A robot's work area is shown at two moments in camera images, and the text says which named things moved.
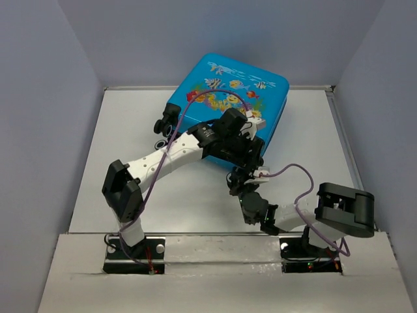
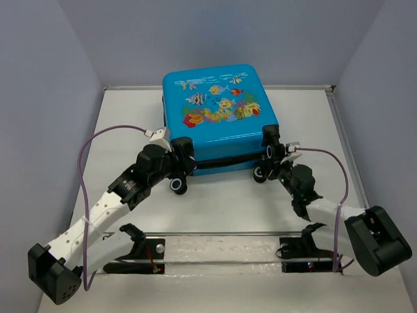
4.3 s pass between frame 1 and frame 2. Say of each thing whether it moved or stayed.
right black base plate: stayed
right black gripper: moved
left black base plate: stayed
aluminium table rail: stayed
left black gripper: moved
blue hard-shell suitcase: moved
